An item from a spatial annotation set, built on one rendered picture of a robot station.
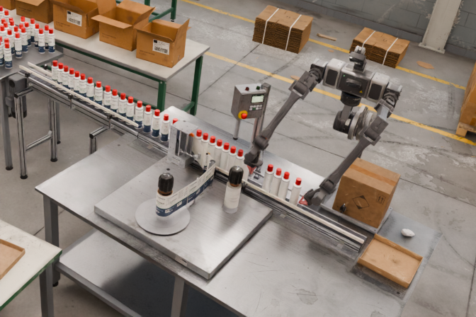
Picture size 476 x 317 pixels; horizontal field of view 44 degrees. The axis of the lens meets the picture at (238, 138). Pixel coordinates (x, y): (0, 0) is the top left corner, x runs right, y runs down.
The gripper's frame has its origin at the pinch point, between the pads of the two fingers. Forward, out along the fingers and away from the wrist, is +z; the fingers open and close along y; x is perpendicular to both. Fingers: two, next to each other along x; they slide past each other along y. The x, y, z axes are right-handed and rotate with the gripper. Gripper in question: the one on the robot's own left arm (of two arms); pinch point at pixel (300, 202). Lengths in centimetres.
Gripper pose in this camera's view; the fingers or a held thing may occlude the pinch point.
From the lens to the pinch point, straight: 359.0
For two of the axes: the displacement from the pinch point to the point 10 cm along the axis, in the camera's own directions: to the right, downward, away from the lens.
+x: 5.6, 8.3, 0.5
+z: -6.4, 4.0, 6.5
